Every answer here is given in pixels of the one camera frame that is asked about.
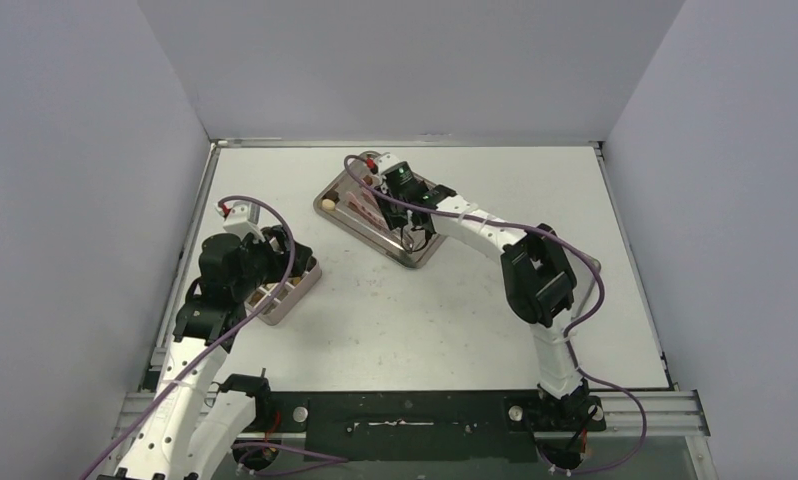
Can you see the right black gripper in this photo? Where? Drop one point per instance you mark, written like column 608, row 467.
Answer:
column 400, row 214

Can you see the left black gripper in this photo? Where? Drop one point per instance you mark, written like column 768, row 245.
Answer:
column 279, row 259

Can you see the steel chocolate tray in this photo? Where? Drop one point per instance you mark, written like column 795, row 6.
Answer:
column 411, row 252

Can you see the metal tin lid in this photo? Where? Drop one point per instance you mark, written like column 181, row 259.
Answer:
column 583, row 293

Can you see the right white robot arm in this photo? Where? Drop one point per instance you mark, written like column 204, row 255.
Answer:
column 539, row 283

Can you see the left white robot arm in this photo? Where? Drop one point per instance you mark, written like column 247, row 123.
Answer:
column 173, row 438

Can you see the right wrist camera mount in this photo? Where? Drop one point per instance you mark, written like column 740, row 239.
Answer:
column 379, row 163

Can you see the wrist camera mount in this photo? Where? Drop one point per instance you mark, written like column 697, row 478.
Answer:
column 240, row 218
column 379, row 163

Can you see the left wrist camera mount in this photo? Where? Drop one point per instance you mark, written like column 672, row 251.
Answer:
column 240, row 218

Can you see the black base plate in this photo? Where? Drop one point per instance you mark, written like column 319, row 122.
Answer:
column 429, row 425

